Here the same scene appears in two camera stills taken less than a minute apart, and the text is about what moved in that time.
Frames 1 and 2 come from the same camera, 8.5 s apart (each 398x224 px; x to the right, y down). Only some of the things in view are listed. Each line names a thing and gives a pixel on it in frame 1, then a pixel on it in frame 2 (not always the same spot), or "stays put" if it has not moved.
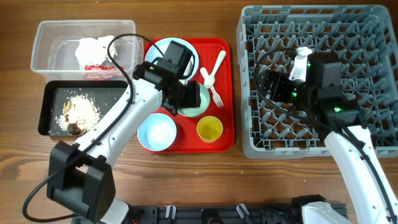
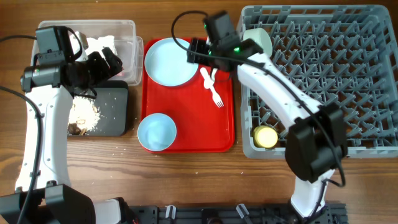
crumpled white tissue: (94, 51) stays put
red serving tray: (212, 132) stays put
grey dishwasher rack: (364, 40) stays put
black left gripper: (194, 99) to (113, 61)
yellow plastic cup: (209, 129) to (265, 137)
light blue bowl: (157, 132) stays put
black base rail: (210, 214) stays put
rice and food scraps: (79, 114) stays put
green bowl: (204, 102) to (260, 37)
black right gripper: (281, 79) to (198, 45)
